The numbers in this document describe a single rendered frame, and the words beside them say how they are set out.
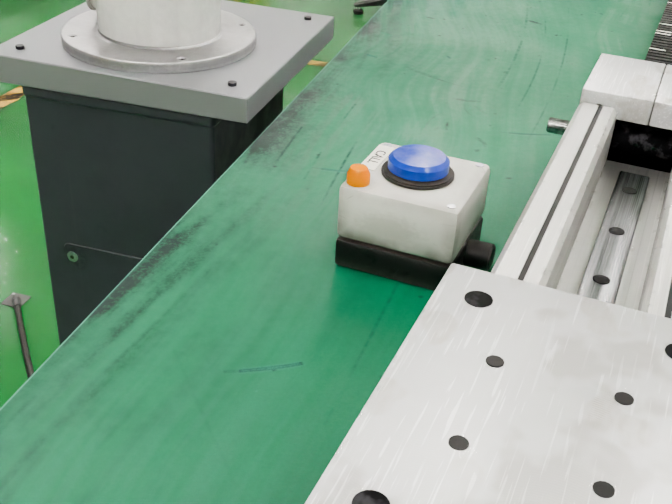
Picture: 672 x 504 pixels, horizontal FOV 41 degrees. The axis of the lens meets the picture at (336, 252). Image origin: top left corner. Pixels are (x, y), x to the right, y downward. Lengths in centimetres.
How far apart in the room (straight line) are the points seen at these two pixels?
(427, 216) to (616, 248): 11
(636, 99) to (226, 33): 43
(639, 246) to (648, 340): 23
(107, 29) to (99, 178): 14
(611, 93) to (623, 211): 11
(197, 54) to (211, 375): 43
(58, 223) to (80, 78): 17
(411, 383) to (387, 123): 53
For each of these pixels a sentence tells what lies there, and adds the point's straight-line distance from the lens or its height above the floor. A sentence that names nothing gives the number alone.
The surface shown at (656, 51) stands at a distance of 99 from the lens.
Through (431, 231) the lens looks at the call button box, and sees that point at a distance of 55.
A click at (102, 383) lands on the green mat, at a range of 50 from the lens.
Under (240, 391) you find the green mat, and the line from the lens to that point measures 49.
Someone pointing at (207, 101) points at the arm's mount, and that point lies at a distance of 81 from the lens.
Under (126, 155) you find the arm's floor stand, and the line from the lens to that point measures 88.
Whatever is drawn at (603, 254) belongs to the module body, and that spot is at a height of 84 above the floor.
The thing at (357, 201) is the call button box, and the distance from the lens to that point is 56.
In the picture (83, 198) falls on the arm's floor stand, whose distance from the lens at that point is 93.
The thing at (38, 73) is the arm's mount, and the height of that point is 80.
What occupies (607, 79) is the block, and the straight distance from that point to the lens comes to 69.
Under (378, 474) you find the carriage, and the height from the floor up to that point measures 90.
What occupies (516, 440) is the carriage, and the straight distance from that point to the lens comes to 29.
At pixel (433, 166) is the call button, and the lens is 57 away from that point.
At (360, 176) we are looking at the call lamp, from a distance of 56.
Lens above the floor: 109
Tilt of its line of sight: 31 degrees down
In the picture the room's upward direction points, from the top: 3 degrees clockwise
